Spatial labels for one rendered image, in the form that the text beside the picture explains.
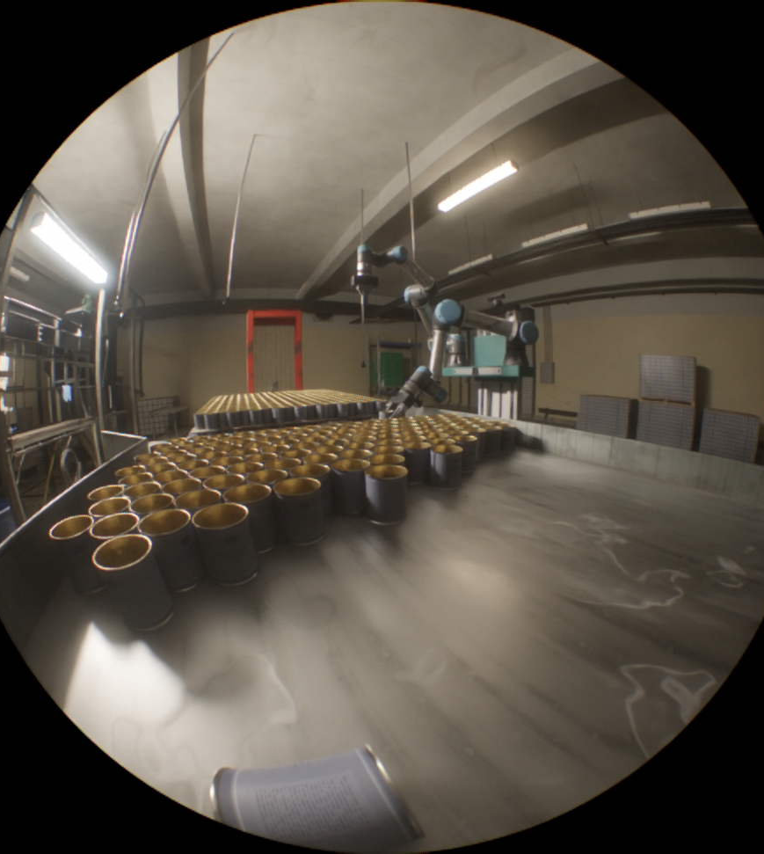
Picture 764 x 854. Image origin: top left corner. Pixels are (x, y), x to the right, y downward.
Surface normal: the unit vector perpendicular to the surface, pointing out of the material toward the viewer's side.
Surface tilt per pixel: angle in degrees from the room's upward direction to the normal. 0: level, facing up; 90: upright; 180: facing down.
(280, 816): 8
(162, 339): 90
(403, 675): 0
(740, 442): 92
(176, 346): 90
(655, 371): 91
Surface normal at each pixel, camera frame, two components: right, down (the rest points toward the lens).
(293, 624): -0.02, -0.99
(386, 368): 0.47, 0.14
